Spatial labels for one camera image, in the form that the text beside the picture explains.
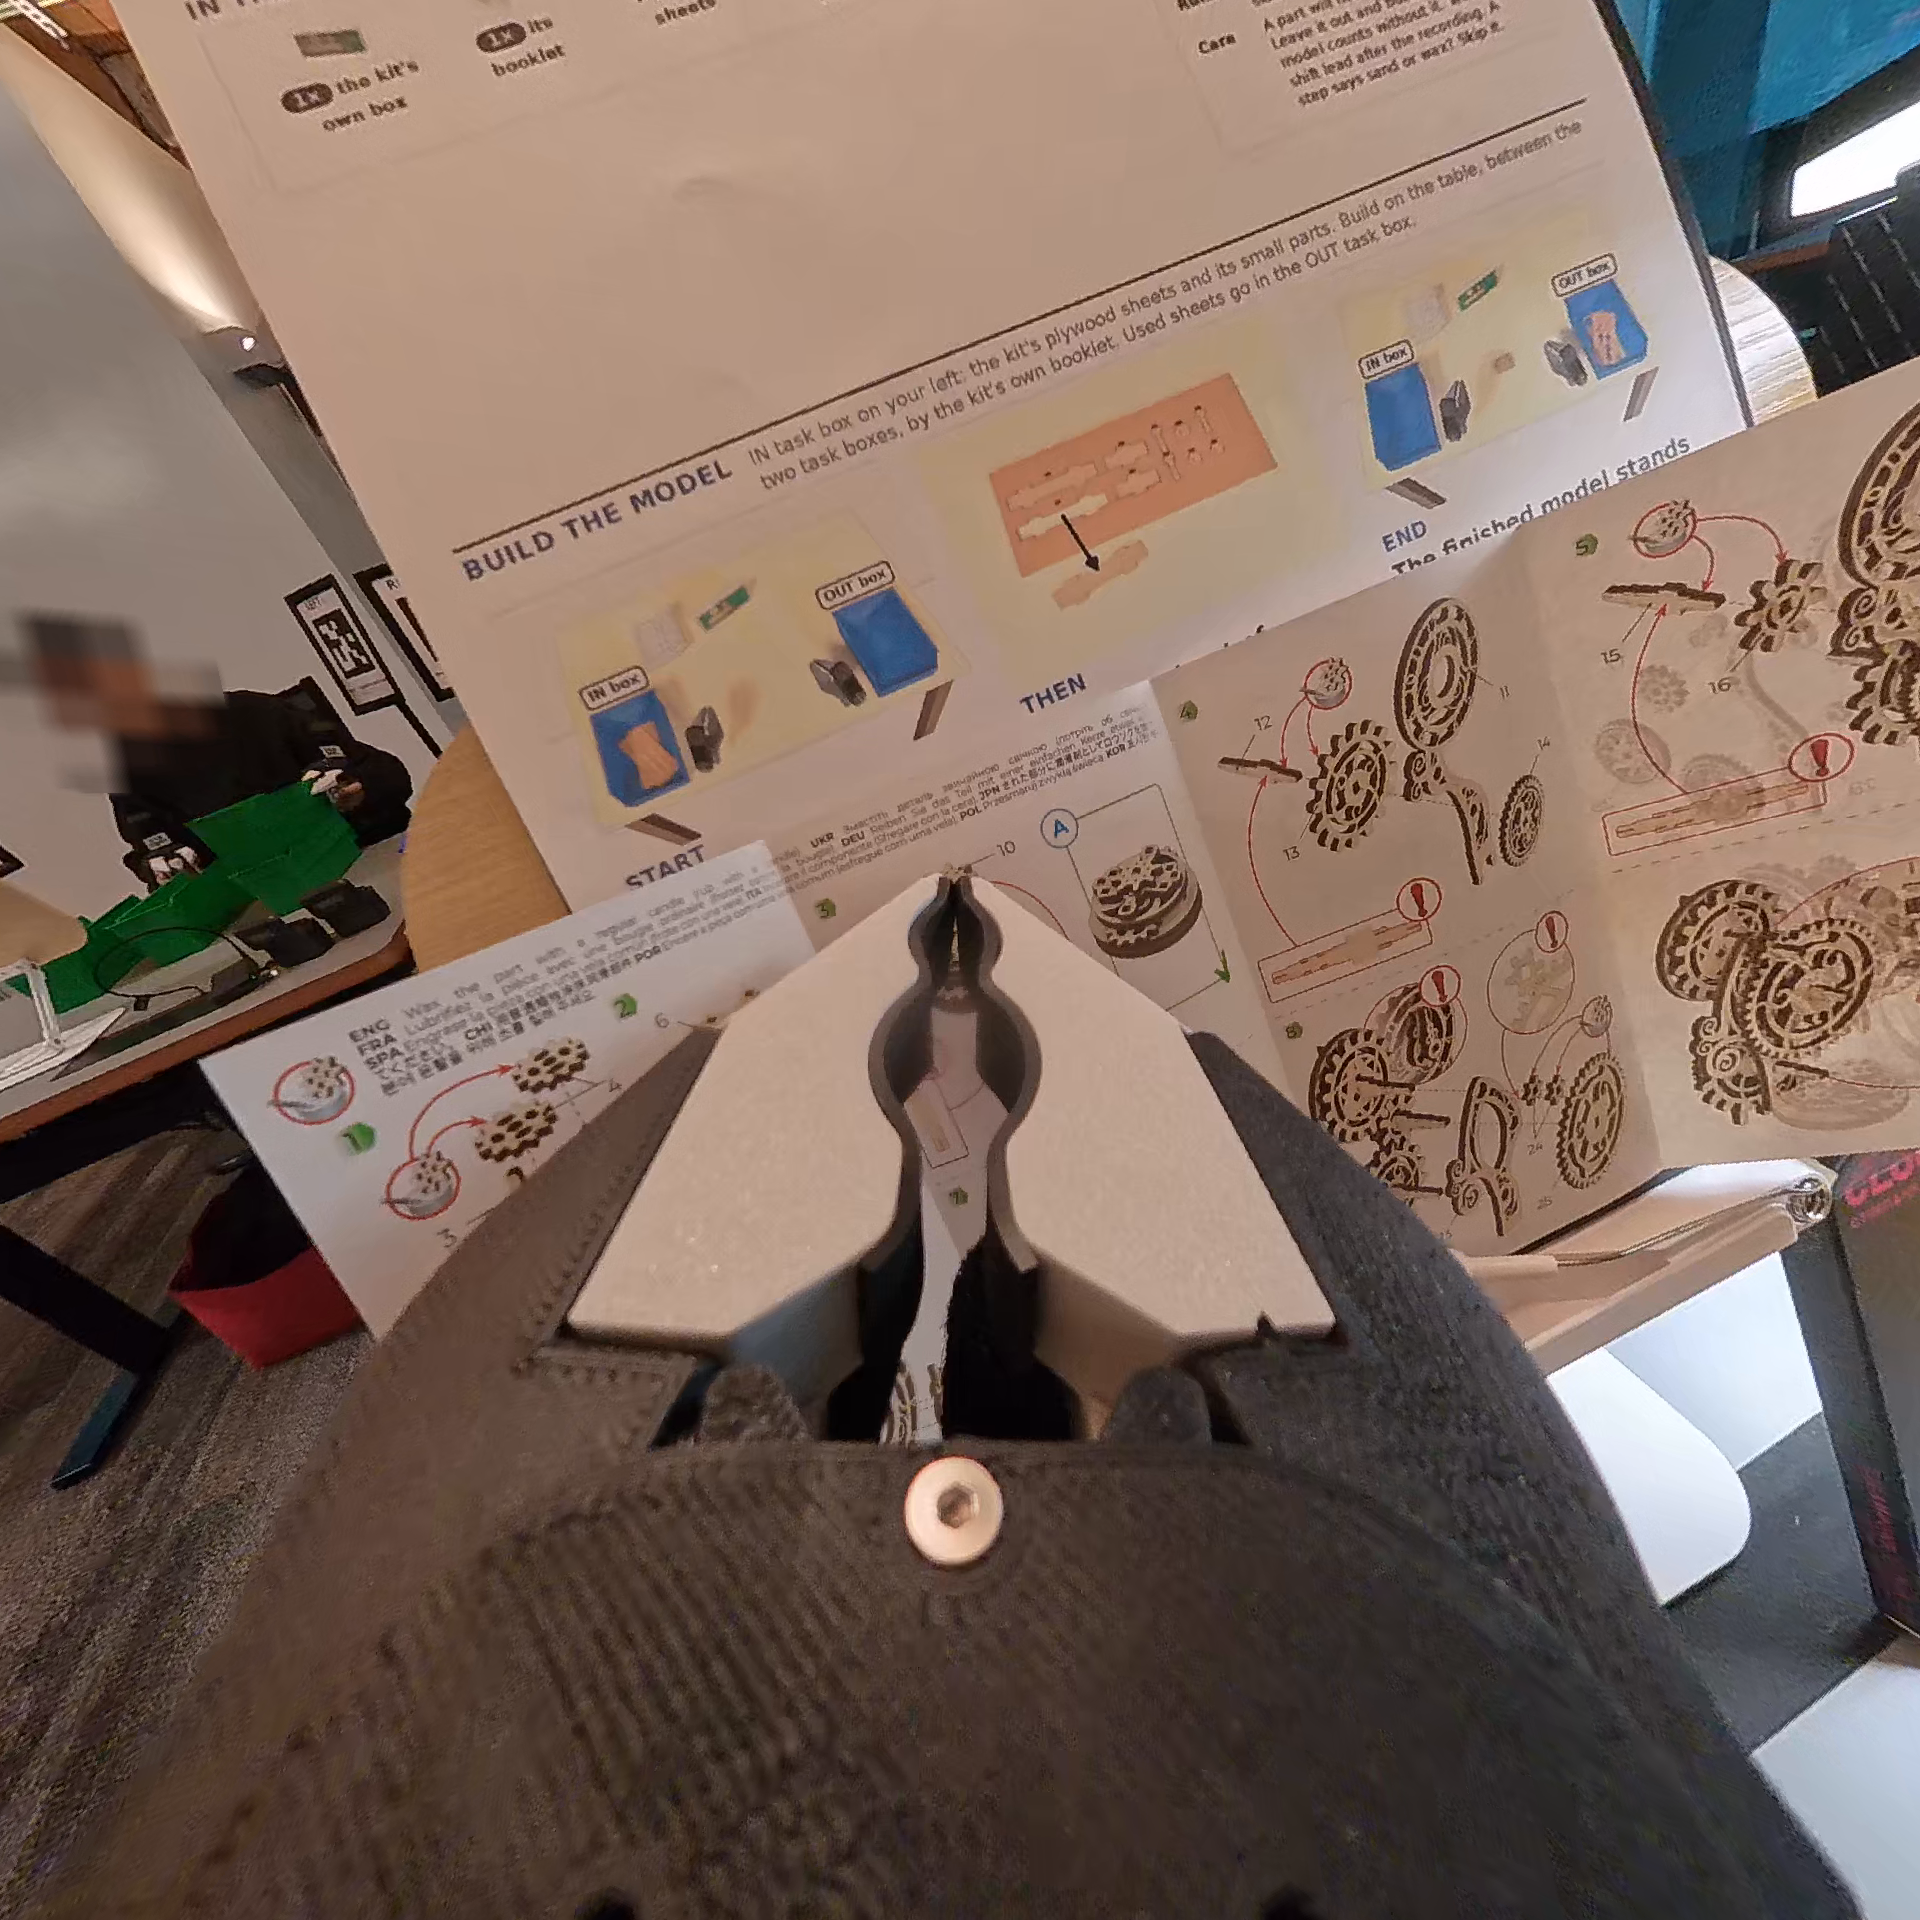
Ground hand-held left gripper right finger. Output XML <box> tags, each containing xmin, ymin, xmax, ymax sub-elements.
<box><xmin>956</xmin><ymin>880</ymin><xmax>1339</xmax><ymax>1419</ymax></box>

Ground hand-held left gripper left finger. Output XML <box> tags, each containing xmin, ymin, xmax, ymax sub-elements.
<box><xmin>566</xmin><ymin>880</ymin><xmax>967</xmax><ymax>1408</ymax></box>

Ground printed task instruction sheet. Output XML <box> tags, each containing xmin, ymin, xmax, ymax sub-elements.
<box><xmin>112</xmin><ymin>0</ymin><xmax>1763</xmax><ymax>898</ymax></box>

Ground gear instruction booklet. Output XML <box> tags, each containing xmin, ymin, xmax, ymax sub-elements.
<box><xmin>197</xmin><ymin>354</ymin><xmax>1920</xmax><ymax>1336</ymax></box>

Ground red floor container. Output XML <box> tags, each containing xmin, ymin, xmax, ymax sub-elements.
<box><xmin>171</xmin><ymin>1184</ymin><xmax>369</xmax><ymax>1368</ymax></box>

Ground white stand base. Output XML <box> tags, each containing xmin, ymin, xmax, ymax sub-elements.
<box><xmin>1545</xmin><ymin>1301</ymin><xmax>1840</xmax><ymax>1608</ymax></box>

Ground green cardboard box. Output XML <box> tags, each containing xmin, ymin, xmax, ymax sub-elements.
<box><xmin>70</xmin><ymin>883</ymin><xmax>249</xmax><ymax>987</ymax></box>
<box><xmin>181</xmin><ymin>790</ymin><xmax>369</xmax><ymax>906</ymax></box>

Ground black-white tag poster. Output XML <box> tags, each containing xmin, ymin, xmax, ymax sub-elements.
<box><xmin>291</xmin><ymin>576</ymin><xmax>399</xmax><ymax>716</ymax></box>
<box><xmin>360</xmin><ymin>567</ymin><xmax>451</xmax><ymax>699</ymax></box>

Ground black puzzle box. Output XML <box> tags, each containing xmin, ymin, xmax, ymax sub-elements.
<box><xmin>1786</xmin><ymin>1152</ymin><xmax>1920</xmax><ymax>1636</ymax></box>

